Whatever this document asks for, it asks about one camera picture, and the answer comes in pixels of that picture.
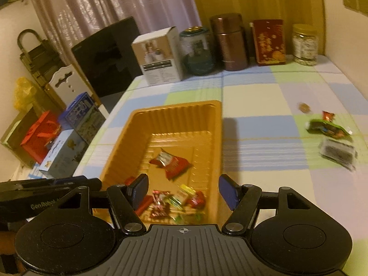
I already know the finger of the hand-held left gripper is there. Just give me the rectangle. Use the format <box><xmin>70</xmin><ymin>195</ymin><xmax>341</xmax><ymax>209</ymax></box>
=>
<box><xmin>62</xmin><ymin>178</ymin><xmax>102</xmax><ymax>192</ymax></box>
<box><xmin>0</xmin><ymin>176</ymin><xmax>88</xmax><ymax>192</ymax></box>

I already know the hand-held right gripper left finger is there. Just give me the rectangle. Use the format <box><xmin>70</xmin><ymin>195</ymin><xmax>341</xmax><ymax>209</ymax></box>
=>
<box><xmin>59</xmin><ymin>174</ymin><xmax>149</xmax><ymax>235</ymax></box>

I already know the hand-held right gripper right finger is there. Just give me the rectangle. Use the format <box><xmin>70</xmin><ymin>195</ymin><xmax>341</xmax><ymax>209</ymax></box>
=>
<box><xmin>218</xmin><ymin>175</ymin><xmax>314</xmax><ymax>235</ymax></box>

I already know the dark red foil packet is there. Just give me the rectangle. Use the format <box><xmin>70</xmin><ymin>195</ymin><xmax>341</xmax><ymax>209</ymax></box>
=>
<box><xmin>151</xmin><ymin>190</ymin><xmax>173</xmax><ymax>218</ymax></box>

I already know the yellow snack packet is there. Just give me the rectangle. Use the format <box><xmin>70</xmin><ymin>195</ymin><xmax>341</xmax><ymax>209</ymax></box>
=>
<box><xmin>172</xmin><ymin>184</ymin><xmax>196</xmax><ymax>207</ymax></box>

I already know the small green snack packet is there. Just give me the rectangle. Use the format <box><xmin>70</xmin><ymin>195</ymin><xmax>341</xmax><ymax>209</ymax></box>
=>
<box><xmin>172</xmin><ymin>207</ymin><xmax>203</xmax><ymax>225</ymax></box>

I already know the orange plastic tray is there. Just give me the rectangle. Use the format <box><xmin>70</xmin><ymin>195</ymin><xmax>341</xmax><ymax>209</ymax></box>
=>
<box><xmin>99</xmin><ymin>100</ymin><xmax>224</xmax><ymax>227</ymax></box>

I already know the light blue printed carton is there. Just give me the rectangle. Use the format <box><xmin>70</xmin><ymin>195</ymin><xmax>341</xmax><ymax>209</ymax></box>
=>
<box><xmin>39</xmin><ymin>129</ymin><xmax>88</xmax><ymax>179</ymax></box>

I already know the blue checked cloth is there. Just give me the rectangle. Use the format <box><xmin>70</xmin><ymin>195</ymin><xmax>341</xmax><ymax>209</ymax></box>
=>
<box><xmin>29</xmin><ymin>164</ymin><xmax>48</xmax><ymax>179</ymax></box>

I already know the red gift bag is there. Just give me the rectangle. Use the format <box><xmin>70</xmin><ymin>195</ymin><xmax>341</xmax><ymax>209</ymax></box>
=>
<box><xmin>20</xmin><ymin>111</ymin><xmax>62</xmax><ymax>164</ymax></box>

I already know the brown cardboard box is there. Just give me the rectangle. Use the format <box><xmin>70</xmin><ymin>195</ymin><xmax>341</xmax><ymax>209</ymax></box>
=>
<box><xmin>0</xmin><ymin>112</ymin><xmax>35</xmax><ymax>150</ymax></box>

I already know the white wooden chair back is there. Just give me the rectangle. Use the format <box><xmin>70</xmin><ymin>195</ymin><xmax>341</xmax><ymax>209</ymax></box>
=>
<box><xmin>47</xmin><ymin>65</ymin><xmax>95</xmax><ymax>115</ymax></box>

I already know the yellow plastic bag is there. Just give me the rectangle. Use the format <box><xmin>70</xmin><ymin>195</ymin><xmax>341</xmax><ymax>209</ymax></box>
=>
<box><xmin>13</xmin><ymin>77</ymin><xmax>38</xmax><ymax>111</ymax></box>

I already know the dark folding trolley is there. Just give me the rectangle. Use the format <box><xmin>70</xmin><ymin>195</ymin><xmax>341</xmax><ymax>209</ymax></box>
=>
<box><xmin>17</xmin><ymin>29</ymin><xmax>69</xmax><ymax>112</ymax></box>

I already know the black flat screen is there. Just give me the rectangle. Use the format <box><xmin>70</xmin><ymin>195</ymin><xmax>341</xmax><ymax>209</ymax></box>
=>
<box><xmin>71</xmin><ymin>16</ymin><xmax>141</xmax><ymax>98</ymax></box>

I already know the white product box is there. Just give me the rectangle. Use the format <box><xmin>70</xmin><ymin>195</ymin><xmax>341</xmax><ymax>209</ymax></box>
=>
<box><xmin>131</xmin><ymin>26</ymin><xmax>186</xmax><ymax>87</ymax></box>

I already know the teal glass jar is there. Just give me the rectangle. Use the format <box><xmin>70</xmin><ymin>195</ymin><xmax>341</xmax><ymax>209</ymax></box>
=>
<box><xmin>180</xmin><ymin>26</ymin><xmax>216</xmax><ymax>77</ymax></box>

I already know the brown metal canister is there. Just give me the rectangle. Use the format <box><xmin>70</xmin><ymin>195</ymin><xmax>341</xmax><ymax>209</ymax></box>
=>
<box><xmin>209</xmin><ymin>13</ymin><xmax>249</xmax><ymax>71</ymax></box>

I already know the red printed box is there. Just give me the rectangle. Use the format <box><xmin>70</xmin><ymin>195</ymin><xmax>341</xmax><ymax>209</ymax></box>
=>
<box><xmin>250</xmin><ymin>19</ymin><xmax>287</xmax><ymax>66</ymax></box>

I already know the clear jar with yellow lid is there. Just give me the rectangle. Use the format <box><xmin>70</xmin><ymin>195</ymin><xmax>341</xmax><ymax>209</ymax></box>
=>
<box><xmin>292</xmin><ymin>24</ymin><xmax>319</xmax><ymax>66</ymax></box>

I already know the pink curtain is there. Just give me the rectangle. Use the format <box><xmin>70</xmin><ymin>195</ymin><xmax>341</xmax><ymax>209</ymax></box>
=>
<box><xmin>27</xmin><ymin>0</ymin><xmax>202</xmax><ymax>75</ymax></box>

